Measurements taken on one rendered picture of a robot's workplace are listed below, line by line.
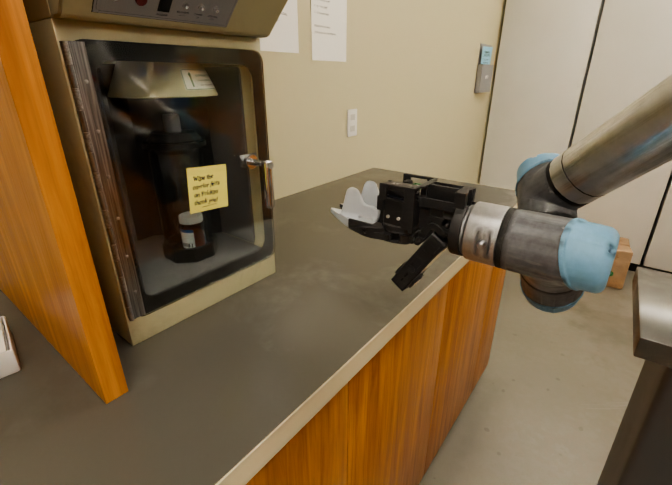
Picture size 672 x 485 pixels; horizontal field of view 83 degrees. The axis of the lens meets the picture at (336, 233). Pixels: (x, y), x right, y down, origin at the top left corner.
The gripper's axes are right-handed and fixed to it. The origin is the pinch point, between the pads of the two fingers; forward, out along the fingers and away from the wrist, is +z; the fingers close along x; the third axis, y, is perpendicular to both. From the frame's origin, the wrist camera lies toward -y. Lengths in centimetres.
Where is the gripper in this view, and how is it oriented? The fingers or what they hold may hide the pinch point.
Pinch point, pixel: (342, 213)
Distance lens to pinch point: 60.8
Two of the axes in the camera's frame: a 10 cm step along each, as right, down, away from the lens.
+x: -6.1, 3.0, -7.3
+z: -7.9, -2.3, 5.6
